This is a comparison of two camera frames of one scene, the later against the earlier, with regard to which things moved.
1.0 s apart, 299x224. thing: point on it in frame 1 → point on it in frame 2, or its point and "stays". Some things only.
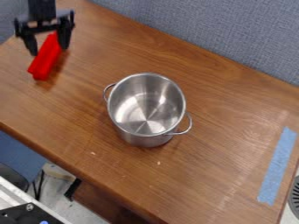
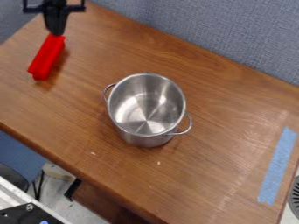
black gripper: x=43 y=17 → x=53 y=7
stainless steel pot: x=146 y=105 stays
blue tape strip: x=278 y=166 stays
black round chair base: x=13 y=177 stays
